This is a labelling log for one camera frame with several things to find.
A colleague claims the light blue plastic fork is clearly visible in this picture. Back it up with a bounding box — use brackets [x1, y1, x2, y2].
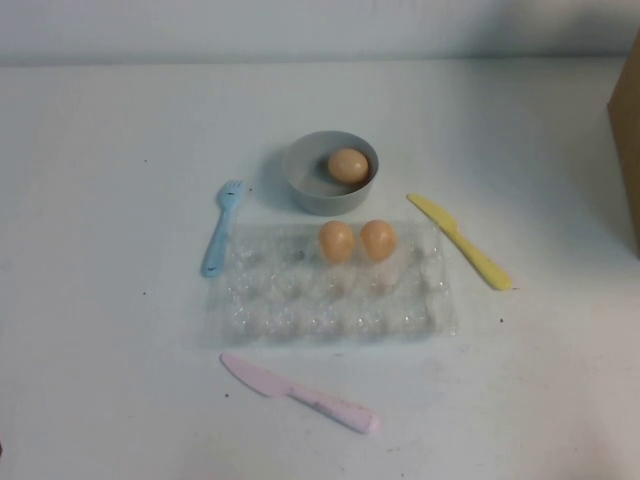
[200, 179, 245, 279]

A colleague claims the yellow plastic knife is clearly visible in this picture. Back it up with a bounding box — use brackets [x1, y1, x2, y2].
[406, 193, 513, 291]

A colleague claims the brown cardboard box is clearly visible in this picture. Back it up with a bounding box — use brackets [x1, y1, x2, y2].
[607, 34, 640, 261]

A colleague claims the clear plastic egg tray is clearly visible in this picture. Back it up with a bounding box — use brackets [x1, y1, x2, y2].
[207, 219, 460, 349]

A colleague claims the grey round bowl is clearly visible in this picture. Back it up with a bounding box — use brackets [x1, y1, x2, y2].
[281, 130, 380, 217]

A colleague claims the pink plastic knife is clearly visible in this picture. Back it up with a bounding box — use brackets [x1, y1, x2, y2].
[220, 352, 382, 435]

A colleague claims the brown egg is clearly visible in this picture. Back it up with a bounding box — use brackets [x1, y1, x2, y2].
[327, 148, 370, 184]
[359, 218, 400, 262]
[318, 220, 356, 264]

